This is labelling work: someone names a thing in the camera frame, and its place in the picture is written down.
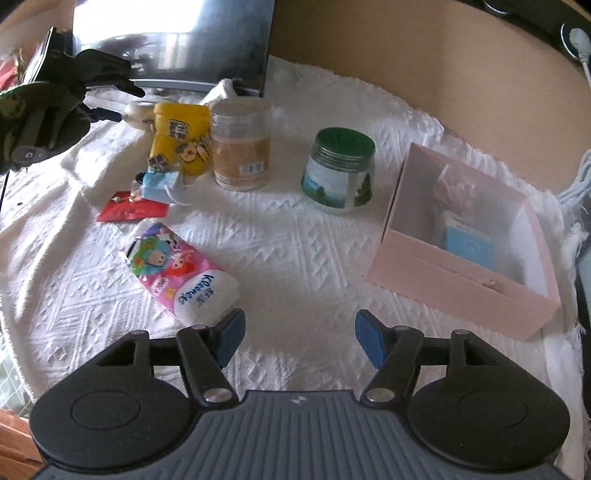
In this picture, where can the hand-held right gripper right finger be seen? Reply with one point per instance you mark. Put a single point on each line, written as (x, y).
(369, 339)

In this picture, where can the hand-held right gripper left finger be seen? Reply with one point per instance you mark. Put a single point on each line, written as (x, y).
(232, 333)

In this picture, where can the pink soft cloth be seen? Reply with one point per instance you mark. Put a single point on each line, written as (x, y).
(455, 187)

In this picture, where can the blue and white packet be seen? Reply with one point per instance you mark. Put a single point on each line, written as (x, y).
(466, 242)

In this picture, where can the black computer monitor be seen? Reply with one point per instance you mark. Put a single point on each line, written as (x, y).
(184, 41)

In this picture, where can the clear plastic jar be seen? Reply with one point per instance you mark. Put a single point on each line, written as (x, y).
(240, 147)

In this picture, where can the black power strip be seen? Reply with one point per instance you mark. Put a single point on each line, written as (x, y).
(531, 18)

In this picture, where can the white textured blanket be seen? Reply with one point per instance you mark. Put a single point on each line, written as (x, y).
(300, 240)

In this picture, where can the red foil packet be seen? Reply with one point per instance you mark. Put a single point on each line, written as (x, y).
(134, 211)

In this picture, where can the pink cardboard box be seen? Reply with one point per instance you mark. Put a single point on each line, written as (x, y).
(461, 295)

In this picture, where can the green lid glass jar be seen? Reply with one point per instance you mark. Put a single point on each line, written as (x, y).
(339, 177)

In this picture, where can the green checked cloth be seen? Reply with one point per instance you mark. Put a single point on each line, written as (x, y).
(16, 374)

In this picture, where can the white soft cloth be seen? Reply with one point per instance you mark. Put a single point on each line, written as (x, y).
(224, 90)

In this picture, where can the pink cartoon tissue packet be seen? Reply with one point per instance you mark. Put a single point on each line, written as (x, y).
(178, 270)

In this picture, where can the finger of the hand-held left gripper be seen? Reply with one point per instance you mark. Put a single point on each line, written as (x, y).
(104, 114)
(111, 71)

